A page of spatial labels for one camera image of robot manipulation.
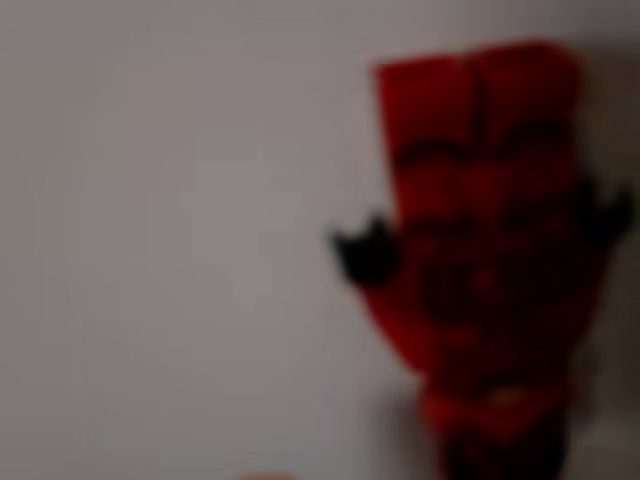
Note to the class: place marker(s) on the orange pointed gripper finger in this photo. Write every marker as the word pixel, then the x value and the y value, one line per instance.
pixel 265 476

